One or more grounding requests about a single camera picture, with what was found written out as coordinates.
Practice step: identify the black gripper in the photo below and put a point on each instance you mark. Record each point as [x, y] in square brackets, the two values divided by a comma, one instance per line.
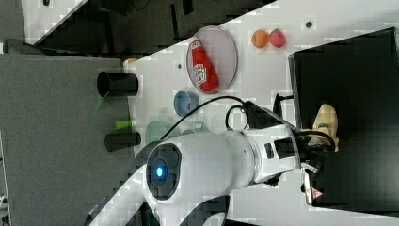
[314, 147]

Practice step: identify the peeled toy banana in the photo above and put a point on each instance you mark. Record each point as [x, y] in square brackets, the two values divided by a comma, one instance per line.
[326, 121]

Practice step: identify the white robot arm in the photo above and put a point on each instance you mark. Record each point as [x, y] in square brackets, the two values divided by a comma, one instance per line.
[188, 180]

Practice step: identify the black toaster oven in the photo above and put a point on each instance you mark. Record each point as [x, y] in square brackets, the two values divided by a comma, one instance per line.
[359, 78]

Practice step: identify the green measuring cup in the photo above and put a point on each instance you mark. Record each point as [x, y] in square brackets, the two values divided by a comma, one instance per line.
[197, 127]

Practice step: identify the red toy strawberry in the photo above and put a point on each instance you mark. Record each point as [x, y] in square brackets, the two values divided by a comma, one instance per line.
[277, 38]

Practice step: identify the orange toy fruit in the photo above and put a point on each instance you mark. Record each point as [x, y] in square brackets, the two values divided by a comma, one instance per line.
[260, 38]

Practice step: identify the red plush ketchup bottle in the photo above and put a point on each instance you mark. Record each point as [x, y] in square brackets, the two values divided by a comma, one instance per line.
[204, 70]

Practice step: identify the blue bowl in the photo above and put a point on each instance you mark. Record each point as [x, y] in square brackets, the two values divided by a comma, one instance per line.
[181, 99]

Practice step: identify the grey round plate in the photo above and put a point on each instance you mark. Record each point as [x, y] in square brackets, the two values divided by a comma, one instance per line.
[221, 50]

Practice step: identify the green oval colander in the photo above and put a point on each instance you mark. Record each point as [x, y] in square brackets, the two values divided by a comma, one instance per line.
[155, 131]

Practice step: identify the lower black cylinder cup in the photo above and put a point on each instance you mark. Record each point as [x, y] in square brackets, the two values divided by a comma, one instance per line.
[115, 142]

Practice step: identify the black cylinder cup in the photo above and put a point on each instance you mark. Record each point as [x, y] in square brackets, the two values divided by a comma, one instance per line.
[115, 142]
[117, 84]

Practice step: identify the upper black cylinder cup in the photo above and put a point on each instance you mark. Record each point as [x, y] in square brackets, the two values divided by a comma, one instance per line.
[117, 84]

